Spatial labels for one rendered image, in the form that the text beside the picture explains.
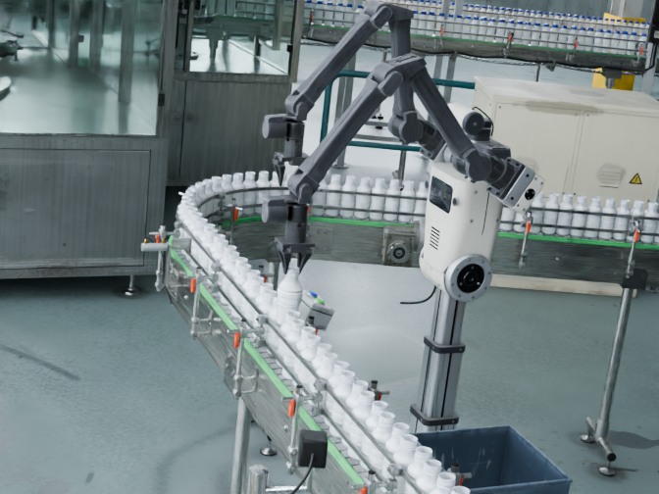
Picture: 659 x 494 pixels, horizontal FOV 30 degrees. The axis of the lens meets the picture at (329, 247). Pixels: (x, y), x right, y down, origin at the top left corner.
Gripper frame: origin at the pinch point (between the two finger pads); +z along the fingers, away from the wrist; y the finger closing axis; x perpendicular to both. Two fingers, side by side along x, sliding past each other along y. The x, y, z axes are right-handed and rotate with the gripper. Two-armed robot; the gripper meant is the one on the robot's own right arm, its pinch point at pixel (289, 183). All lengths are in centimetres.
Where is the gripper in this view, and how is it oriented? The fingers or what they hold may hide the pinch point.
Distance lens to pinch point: 382.5
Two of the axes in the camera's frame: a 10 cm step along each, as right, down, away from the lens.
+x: 3.7, 3.2, -8.7
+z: -1.0, 9.5, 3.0
